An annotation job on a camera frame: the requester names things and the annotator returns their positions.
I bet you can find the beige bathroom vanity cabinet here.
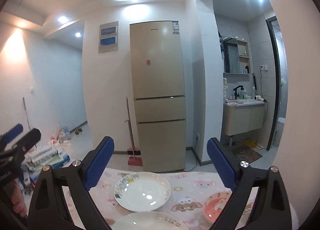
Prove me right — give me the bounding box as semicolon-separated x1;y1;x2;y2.
222;100;266;136

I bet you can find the white wall power socket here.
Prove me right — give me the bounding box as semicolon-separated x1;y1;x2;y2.
260;64;268;71

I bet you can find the patterned bathroom floor mat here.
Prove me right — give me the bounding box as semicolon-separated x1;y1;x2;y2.
230;145;263;163

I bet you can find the person's left hand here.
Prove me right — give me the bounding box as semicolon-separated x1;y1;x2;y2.
11;179;27;217

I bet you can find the black bathroom door frame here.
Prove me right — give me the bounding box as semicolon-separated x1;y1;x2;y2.
265;16;282;151

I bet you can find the bathroom mirror cabinet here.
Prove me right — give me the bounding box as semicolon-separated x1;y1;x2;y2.
220;36;251;75

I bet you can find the pair of brown slippers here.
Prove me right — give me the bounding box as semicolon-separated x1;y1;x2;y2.
74;127;82;135

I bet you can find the beige three-door refrigerator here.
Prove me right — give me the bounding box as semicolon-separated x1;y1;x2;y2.
130;21;186;173

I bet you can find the white plate colourful lettering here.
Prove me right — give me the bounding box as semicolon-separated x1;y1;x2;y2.
113;172;171;212

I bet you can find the white hair dryer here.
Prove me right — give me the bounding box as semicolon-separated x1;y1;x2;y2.
255;95;267;103

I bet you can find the grey electrical panel box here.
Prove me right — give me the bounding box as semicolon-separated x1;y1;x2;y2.
98;21;119;54

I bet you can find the red broom with dustpan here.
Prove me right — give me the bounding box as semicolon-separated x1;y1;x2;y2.
126;97;143;167

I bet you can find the stack of boxes on floor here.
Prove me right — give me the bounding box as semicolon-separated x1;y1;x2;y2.
21;144;70;186

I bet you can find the pink strawberry rabbit bowl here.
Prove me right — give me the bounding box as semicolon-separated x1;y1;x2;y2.
203;191;232;223

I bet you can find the grey mop handle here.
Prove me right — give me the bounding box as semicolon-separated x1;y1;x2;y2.
22;97;31;130

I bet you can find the white plate Life lettering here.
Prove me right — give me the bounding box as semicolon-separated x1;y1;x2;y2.
111;212;189;230

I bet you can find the black bathroom faucet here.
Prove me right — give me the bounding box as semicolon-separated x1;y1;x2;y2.
233;85;244;100

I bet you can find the pink cartoon animal tablecloth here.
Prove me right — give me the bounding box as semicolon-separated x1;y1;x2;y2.
89;168;231;229

